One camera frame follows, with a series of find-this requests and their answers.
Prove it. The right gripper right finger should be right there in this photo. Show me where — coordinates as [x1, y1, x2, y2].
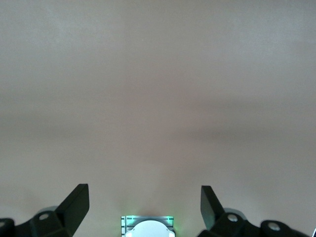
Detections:
[197, 185, 297, 237]

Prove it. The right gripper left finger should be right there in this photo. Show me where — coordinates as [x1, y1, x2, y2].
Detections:
[0, 183, 90, 237]

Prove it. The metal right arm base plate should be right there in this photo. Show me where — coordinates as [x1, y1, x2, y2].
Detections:
[120, 215, 175, 237]

